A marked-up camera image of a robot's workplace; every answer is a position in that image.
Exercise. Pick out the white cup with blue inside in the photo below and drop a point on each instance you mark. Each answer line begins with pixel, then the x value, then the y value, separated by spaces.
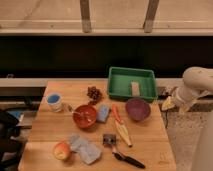
pixel 54 102

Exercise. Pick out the orange bowl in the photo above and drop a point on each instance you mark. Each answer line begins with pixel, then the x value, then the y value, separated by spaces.
pixel 90 112

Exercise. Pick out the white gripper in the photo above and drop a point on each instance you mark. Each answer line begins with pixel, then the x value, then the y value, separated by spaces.
pixel 182 97

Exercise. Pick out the dark red grape bunch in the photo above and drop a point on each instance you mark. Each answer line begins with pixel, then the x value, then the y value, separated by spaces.
pixel 94 94

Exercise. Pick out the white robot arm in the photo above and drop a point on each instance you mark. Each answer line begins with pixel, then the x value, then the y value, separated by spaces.
pixel 197 83

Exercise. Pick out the grey blue crumpled cloth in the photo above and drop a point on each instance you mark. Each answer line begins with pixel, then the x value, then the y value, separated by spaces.
pixel 87 151

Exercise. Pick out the beige block in tray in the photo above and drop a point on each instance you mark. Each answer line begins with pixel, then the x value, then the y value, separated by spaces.
pixel 135 89

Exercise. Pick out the green plastic tray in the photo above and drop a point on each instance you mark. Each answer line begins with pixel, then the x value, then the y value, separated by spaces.
pixel 125 83

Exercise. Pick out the silver metal fork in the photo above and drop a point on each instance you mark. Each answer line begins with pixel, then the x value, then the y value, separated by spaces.
pixel 82 115

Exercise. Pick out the red yellow apple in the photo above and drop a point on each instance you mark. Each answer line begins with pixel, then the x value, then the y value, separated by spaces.
pixel 61 151

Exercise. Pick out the purple bowl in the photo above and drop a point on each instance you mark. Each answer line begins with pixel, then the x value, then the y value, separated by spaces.
pixel 137 109

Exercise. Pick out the yellow white object beside table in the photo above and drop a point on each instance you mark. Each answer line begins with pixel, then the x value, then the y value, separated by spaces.
pixel 168 104

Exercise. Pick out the blue sponge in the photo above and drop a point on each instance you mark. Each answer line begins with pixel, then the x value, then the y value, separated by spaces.
pixel 103 113

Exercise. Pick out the black chair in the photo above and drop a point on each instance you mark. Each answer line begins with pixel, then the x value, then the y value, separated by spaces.
pixel 7 144

